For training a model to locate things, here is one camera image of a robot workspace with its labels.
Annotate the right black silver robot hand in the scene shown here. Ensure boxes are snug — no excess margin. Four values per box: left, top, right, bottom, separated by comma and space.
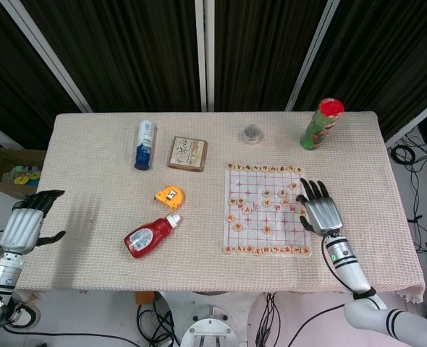
295, 178, 345, 238

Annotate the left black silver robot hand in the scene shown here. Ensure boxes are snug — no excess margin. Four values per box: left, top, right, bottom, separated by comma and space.
0, 189, 67, 254

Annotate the plastic Chinese chess board sheet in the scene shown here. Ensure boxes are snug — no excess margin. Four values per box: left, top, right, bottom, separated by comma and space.
221, 164, 313, 258

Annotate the brown cardboard box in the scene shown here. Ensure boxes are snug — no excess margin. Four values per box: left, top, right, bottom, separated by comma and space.
0, 132, 47, 200

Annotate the green can with red lid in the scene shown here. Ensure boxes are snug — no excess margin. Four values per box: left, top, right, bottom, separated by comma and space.
300, 98, 345, 150

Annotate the clear round plastic container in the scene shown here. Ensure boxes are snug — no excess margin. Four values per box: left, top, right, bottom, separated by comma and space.
239, 123, 263, 145

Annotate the beige woven tablecloth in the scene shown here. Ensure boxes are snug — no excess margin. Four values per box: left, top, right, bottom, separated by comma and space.
16, 111, 426, 304

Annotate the red ketchup squeeze bottle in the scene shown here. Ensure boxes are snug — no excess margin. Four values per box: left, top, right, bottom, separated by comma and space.
123, 213, 182, 260

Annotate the small orange object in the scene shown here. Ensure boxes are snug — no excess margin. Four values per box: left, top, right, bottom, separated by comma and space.
135, 291, 157, 307

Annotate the square patterned box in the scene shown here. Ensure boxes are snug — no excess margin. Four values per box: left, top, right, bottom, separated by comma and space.
167, 136, 209, 173

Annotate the white and blue bottle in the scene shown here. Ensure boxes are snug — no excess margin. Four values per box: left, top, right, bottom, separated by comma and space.
133, 119, 158, 171

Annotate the yellow tape measure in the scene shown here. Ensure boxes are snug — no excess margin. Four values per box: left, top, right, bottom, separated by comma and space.
154, 185, 186, 210

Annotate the black coiled cable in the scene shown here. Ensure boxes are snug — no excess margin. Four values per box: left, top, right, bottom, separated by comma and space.
391, 143, 416, 164

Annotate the black cable bundle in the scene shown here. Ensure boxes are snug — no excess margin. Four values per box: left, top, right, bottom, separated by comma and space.
136, 302, 181, 347
253, 292, 282, 347

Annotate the long black arm cable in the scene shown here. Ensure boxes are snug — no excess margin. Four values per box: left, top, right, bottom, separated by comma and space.
3, 323, 144, 347

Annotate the white slanted frame post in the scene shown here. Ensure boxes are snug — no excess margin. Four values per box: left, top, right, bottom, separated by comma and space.
284, 0, 340, 112
0, 0, 93, 113
384, 93, 427, 148

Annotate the round metal robot base plate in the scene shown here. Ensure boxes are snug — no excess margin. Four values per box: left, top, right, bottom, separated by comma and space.
179, 304, 242, 347

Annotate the white vertical frame post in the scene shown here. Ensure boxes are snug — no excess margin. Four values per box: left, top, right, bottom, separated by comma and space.
194, 0, 215, 112

